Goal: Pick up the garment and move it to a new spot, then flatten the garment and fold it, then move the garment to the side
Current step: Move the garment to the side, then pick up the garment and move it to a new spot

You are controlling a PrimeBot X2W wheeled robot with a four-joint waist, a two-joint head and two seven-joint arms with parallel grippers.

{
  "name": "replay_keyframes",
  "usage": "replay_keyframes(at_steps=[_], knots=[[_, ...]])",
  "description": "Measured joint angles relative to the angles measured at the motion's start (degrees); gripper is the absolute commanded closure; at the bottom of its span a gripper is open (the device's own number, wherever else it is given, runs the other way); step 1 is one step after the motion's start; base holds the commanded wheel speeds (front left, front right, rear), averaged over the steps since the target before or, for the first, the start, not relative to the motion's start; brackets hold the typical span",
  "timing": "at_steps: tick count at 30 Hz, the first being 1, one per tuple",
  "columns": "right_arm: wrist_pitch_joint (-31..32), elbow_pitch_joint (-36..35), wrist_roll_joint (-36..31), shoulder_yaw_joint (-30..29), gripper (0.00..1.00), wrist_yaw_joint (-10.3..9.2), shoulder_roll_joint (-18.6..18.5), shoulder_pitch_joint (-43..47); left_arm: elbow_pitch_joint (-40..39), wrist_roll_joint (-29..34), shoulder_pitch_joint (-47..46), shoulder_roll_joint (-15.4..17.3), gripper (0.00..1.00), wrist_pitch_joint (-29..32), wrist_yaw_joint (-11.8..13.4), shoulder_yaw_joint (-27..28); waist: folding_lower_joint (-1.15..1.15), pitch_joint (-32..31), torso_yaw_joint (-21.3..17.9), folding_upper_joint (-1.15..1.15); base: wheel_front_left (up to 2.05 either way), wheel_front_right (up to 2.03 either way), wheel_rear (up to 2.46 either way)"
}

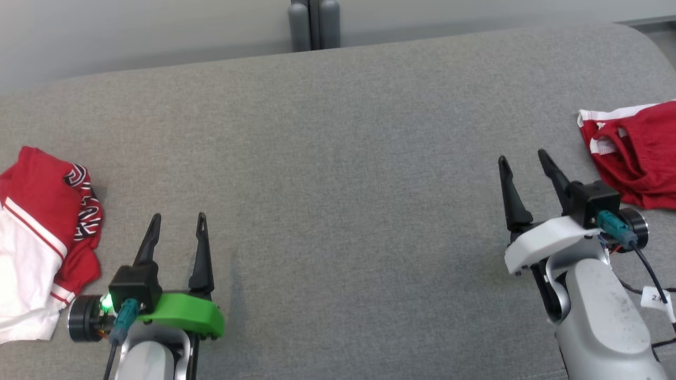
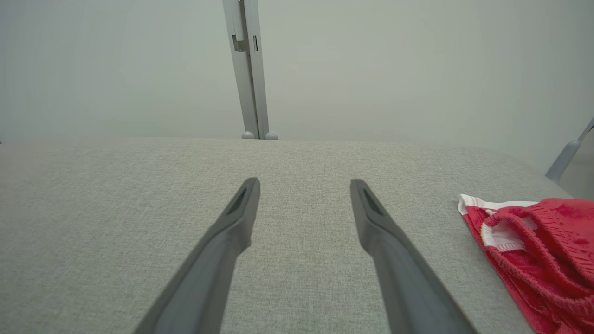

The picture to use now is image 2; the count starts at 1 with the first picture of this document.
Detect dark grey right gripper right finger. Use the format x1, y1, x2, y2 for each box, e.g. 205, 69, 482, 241
350, 179, 478, 334

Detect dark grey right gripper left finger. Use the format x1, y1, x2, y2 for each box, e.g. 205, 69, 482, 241
134, 177, 260, 334

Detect red shorts with white stripe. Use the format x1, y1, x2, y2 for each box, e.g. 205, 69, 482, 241
457, 194, 594, 334

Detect grey metal frame leg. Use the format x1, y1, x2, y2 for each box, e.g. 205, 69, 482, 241
545, 116, 594, 186

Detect grey partition post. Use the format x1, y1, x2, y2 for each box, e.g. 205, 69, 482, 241
222, 0, 279, 141

